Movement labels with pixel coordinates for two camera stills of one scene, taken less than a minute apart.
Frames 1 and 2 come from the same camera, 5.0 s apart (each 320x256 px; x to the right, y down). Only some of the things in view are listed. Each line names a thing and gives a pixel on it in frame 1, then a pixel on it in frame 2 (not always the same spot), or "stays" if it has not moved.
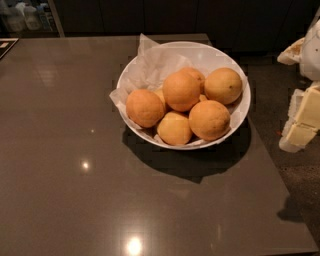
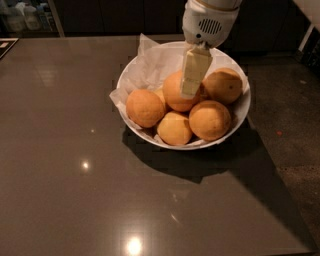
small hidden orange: x=161 y=95 stays
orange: x=175 y=128 stays
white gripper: x=311 y=55 to x=207 y=26
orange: x=181 y=90 stays
